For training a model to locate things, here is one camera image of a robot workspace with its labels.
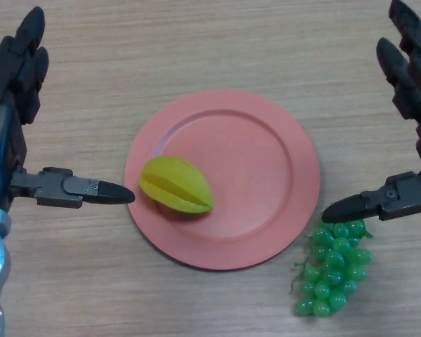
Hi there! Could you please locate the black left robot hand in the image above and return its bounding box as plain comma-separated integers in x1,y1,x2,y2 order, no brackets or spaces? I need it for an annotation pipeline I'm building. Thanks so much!
0,6,136,213

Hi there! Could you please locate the yellow starfruit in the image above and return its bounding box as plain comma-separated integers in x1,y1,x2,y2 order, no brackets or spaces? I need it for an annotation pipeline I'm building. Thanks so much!
138,156,215,215

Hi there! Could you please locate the pink round plate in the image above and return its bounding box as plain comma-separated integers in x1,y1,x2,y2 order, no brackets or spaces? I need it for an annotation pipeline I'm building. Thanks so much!
123,88,321,271

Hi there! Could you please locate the green grape bunch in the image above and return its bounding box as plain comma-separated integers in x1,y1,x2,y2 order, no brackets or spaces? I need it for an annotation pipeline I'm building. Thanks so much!
289,219,374,318

